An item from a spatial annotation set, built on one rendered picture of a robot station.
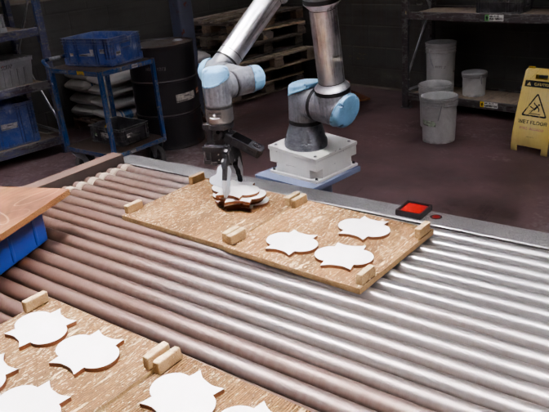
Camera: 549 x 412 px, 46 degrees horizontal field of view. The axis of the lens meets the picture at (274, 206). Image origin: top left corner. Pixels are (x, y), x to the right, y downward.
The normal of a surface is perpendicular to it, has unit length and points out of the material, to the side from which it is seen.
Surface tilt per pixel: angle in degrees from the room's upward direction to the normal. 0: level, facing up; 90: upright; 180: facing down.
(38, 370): 0
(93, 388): 0
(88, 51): 92
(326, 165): 90
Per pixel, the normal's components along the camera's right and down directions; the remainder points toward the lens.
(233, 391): -0.08, -0.92
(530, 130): -0.76, 0.11
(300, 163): -0.69, 0.33
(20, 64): 0.79, 0.28
